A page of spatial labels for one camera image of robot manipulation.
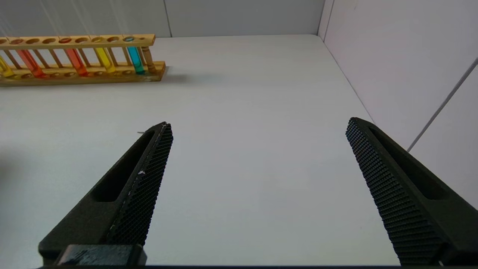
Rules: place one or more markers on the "blue pigment glass test tube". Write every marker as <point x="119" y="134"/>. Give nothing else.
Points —
<point x="136" y="59"/>

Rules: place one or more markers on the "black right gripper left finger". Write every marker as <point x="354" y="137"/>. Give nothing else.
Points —
<point x="123" y="209"/>

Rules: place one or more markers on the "red pigment glass test tube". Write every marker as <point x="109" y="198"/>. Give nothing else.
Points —
<point x="31" y="63"/>

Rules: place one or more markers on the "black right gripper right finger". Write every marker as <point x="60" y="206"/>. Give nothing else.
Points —
<point x="410" y="201"/>

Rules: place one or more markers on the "yellow pigment glass test tube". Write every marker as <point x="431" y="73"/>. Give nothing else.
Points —
<point x="105" y="59"/>
<point x="4" y="69"/>

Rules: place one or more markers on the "wooden test tube rack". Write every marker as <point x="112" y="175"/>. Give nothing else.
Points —
<point x="112" y="79"/>

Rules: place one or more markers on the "orange pigment glass test tube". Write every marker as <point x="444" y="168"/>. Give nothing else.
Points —
<point x="76" y="61"/>

